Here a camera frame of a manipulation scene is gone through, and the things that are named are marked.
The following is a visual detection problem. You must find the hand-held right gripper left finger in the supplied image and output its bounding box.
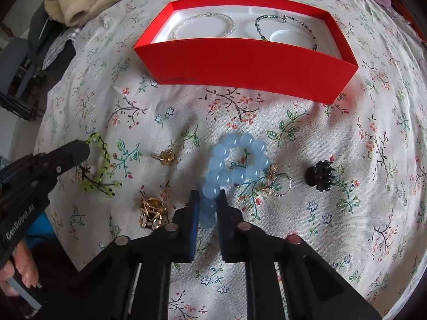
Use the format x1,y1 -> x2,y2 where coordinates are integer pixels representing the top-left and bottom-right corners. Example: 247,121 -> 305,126
71,189 -> 201,320

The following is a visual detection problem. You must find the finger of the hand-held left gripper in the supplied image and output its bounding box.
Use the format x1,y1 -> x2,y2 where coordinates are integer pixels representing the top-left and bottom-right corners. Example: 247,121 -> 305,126
33,139 -> 92,178

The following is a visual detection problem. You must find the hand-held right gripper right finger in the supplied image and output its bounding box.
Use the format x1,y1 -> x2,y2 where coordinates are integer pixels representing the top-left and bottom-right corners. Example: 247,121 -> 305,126
217,189 -> 383,320

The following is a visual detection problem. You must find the yellow-green bead bracelet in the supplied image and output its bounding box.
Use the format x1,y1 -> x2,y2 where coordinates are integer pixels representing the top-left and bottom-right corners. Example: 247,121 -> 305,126
80,133 -> 122,196

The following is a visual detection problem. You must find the gold brooch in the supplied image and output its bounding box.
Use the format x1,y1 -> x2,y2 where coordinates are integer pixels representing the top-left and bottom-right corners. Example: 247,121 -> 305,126
138,197 -> 168,230

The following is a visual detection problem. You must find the gold hoop earring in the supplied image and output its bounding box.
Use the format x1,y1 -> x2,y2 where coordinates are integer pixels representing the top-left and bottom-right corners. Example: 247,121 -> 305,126
262,164 -> 292,198

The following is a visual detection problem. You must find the small gold earring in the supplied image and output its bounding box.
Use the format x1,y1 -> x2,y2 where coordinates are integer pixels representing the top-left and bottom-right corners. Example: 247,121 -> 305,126
152,149 -> 176,166

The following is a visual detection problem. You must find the light blue bead bracelet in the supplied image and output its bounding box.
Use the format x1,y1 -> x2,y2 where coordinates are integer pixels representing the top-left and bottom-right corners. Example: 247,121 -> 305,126
199,133 -> 271,229

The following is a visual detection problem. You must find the black hair claw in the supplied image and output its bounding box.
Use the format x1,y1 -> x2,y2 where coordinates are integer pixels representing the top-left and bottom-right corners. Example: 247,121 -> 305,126
306,160 -> 336,193

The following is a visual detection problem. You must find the red cardboard box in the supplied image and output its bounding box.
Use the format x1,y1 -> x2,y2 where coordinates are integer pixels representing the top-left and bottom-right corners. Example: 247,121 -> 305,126
133,0 -> 359,105

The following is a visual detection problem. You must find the person's left hand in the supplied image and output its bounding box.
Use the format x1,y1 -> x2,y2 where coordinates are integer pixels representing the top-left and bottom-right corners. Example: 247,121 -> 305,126
0,240 -> 41,297

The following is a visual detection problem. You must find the blue cloth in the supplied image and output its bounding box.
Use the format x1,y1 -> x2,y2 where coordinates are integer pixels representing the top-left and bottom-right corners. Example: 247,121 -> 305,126
25,213 -> 54,241

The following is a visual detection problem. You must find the dark grey chair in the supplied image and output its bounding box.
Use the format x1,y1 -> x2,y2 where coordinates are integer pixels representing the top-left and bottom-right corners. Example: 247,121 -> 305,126
0,5 -> 76,121

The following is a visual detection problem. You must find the checkered grey cloth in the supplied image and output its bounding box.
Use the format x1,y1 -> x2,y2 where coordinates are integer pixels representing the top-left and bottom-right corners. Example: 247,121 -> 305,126
43,28 -> 82,71

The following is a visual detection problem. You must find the floral bed sheet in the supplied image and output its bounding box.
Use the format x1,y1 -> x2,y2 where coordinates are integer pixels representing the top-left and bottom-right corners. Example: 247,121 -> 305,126
33,0 -> 427,320

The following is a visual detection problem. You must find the white pearl bracelet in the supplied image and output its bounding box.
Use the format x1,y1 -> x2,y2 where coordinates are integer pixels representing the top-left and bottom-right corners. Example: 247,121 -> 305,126
172,12 -> 236,41

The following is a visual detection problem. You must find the dark green beaded necklace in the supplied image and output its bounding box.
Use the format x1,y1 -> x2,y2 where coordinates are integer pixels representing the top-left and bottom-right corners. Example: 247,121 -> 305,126
255,14 -> 318,51

